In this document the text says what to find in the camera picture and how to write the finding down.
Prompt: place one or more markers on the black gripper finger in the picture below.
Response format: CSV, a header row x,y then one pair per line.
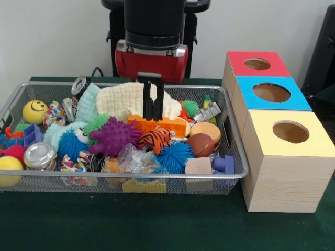
x,y
147,100
158,102

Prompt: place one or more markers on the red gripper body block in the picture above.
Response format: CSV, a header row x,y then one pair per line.
x,y
152,67

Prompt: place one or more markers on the clear plastic packet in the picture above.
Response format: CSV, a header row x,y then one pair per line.
x,y
137,159

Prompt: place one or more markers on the shallow clear mesh bin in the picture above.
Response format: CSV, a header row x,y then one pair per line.
x,y
230,172

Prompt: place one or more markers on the wooden box with three holes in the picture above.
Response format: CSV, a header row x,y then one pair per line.
x,y
282,178

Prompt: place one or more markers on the cream knitted cloth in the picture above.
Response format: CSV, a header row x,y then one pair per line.
x,y
123,99

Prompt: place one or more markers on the orange toy building block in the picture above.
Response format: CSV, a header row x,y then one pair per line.
x,y
172,125

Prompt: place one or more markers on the purple spiky ball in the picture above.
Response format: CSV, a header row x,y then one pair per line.
x,y
112,137

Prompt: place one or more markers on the toy hamburger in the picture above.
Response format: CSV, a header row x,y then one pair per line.
x,y
205,132

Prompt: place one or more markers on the green spiky ball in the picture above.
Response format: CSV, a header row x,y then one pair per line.
x,y
97,124

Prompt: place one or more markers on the blue spiky ball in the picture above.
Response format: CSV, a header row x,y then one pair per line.
x,y
175,157

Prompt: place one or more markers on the small brown basketball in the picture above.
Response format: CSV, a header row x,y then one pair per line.
x,y
200,145

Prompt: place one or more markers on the purple toy block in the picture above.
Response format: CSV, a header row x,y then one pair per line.
x,y
223,164

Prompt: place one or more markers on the yellow smiley face ball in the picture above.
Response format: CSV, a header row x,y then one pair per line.
x,y
34,112

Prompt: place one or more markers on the silver metal can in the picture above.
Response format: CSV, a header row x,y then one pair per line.
x,y
40,156

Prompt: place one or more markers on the dark green table cloth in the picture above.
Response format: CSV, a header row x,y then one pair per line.
x,y
157,225

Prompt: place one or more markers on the plain yellow ball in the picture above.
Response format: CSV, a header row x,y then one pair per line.
x,y
9,170

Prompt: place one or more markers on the black chair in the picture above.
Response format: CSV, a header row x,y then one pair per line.
x,y
322,52

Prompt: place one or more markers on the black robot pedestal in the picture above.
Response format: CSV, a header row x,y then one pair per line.
x,y
191,31

